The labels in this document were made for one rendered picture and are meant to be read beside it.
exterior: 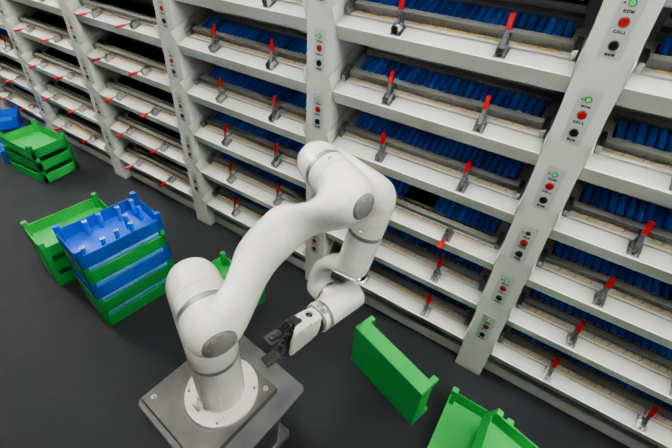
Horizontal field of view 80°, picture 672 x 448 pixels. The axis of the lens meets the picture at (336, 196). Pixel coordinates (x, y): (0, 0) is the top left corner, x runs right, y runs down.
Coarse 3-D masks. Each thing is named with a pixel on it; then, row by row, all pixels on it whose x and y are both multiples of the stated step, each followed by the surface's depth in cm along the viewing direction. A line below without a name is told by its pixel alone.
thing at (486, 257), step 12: (420, 204) 135; (396, 216) 134; (408, 216) 133; (396, 228) 136; (408, 228) 131; (420, 228) 130; (432, 228) 129; (444, 228) 128; (504, 228) 125; (432, 240) 129; (456, 240) 125; (468, 240) 125; (504, 240) 117; (456, 252) 126; (468, 252) 122; (480, 252) 122; (492, 252) 121; (480, 264) 124; (492, 264) 120
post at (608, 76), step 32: (608, 0) 76; (640, 32) 75; (608, 64) 80; (576, 96) 86; (608, 96) 83; (544, 160) 96; (576, 160) 92; (512, 224) 109; (544, 224) 104; (512, 288) 120; (480, 320) 133; (480, 352) 140
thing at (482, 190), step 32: (352, 128) 132; (384, 128) 131; (416, 128) 128; (384, 160) 125; (416, 160) 123; (448, 160) 118; (480, 160) 117; (512, 160) 115; (448, 192) 116; (480, 192) 113; (512, 192) 112
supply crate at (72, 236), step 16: (112, 208) 155; (128, 208) 161; (144, 208) 159; (80, 224) 148; (96, 224) 153; (112, 224) 154; (144, 224) 155; (160, 224) 152; (64, 240) 145; (80, 240) 146; (96, 240) 147; (112, 240) 147; (128, 240) 144; (80, 256) 133; (96, 256) 137
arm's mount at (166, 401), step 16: (160, 384) 107; (176, 384) 108; (272, 384) 109; (144, 400) 104; (160, 400) 104; (176, 400) 104; (256, 400) 106; (160, 416) 101; (176, 416) 101; (176, 432) 98; (192, 432) 99; (208, 432) 99; (224, 432) 99
